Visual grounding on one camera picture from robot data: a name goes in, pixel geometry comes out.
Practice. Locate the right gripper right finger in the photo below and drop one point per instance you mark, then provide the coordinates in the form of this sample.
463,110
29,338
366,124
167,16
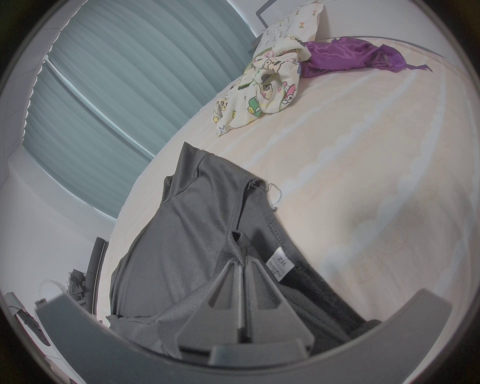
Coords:
266,318

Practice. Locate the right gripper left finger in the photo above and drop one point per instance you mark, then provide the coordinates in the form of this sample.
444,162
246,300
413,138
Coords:
221,318

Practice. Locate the black T-shirt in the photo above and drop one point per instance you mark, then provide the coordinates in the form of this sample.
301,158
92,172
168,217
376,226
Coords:
180,243

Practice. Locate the bed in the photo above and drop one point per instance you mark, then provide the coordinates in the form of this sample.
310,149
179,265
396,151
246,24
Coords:
356,168

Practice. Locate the white printed garment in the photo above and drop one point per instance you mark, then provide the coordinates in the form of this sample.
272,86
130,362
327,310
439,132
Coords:
262,90

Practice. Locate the blue-green curtain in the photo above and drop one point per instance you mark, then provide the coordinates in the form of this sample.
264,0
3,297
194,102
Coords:
75,142
150,67

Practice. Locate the purple garment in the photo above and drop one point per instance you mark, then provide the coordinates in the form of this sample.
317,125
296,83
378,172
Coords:
337,56

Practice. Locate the white printed pillow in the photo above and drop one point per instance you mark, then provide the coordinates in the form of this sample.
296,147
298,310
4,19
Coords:
296,18

